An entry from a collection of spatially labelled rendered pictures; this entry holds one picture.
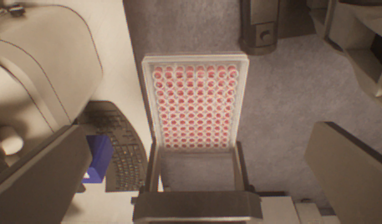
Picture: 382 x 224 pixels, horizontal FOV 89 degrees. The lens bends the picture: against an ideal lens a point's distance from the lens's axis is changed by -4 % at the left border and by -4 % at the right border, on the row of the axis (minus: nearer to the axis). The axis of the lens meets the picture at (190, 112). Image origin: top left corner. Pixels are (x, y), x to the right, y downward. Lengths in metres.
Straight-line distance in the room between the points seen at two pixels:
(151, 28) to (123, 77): 0.76
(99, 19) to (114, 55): 0.08
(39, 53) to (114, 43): 0.18
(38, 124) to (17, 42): 0.12
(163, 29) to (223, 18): 0.35
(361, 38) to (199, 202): 0.57
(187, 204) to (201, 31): 1.14
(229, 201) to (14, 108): 0.29
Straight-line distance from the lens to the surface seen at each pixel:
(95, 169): 0.47
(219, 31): 1.27
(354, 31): 0.64
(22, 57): 0.35
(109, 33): 0.50
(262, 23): 1.08
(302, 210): 3.03
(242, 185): 0.21
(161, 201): 0.20
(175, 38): 1.28
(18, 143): 0.34
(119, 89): 0.57
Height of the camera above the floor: 1.19
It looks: 49 degrees down
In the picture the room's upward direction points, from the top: 179 degrees counter-clockwise
